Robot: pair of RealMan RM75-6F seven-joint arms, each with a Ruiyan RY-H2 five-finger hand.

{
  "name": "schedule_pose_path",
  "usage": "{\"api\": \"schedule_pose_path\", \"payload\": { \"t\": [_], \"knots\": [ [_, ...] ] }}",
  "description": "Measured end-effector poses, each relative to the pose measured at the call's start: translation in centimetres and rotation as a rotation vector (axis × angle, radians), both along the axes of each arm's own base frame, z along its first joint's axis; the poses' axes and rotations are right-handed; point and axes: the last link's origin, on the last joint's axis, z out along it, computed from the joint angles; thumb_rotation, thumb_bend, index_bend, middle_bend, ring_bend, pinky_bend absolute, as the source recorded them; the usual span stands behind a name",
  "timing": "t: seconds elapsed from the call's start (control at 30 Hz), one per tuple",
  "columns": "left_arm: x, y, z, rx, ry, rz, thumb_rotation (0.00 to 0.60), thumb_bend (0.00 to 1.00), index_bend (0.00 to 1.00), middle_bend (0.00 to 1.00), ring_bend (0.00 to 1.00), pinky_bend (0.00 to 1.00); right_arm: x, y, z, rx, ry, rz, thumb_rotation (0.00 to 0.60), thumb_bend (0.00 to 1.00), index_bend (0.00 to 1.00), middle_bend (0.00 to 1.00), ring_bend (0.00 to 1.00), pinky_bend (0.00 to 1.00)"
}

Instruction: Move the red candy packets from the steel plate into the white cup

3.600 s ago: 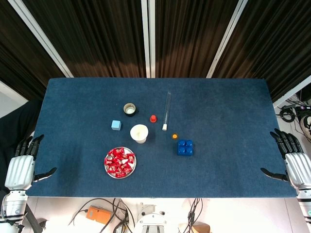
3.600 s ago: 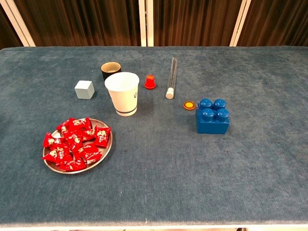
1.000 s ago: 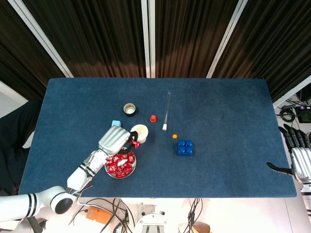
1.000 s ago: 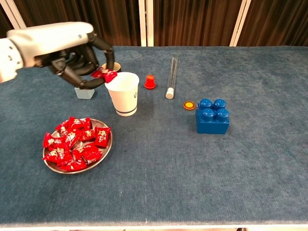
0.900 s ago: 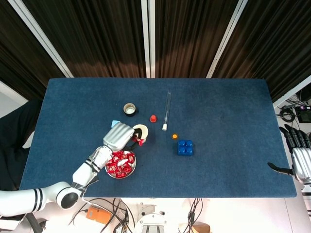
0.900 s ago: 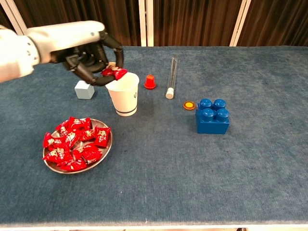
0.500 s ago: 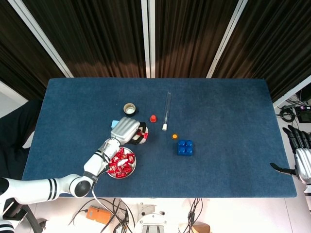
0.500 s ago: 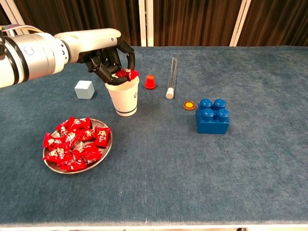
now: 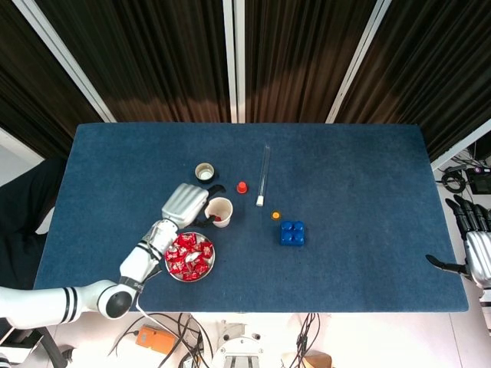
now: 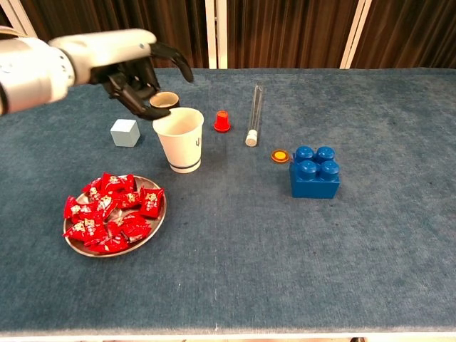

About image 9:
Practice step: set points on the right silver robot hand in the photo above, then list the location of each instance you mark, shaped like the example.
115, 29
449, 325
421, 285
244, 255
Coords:
481, 260

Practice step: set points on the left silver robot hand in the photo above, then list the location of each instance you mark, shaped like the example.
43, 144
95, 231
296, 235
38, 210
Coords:
184, 205

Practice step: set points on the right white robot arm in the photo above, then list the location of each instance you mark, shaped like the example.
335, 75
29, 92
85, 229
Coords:
486, 303

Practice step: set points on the white paper cup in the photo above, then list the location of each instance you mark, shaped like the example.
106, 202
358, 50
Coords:
226, 209

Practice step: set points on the metal plate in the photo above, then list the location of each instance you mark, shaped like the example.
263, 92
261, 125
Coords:
211, 263

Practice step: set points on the small orange cap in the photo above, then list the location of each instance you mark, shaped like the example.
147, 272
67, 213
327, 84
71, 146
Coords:
275, 215

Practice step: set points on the small red cap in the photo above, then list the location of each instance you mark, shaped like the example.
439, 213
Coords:
241, 188

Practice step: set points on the glass test tube white stopper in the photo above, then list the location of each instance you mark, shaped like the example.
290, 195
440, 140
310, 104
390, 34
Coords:
260, 200

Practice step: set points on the black electronic box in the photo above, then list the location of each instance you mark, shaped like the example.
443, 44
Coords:
471, 174

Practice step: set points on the blue building block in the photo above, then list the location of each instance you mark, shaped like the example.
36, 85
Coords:
292, 234

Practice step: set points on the orange box device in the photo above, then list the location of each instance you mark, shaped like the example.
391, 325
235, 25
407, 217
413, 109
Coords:
157, 339

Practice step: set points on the blue felt table cover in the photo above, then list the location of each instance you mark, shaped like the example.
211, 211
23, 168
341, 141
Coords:
345, 230

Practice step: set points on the dark brown curtain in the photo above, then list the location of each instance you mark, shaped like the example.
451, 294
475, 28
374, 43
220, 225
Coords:
30, 76
153, 57
299, 57
441, 57

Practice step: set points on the white robot torso base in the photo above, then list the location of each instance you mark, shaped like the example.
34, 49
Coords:
238, 350

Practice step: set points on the black fabric bundle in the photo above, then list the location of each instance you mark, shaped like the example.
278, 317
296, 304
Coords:
23, 199

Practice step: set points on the brown cardboard piece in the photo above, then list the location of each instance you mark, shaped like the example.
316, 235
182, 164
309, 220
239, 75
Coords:
316, 362

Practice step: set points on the white frame post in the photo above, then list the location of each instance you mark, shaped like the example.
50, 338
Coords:
460, 147
360, 61
229, 38
66, 61

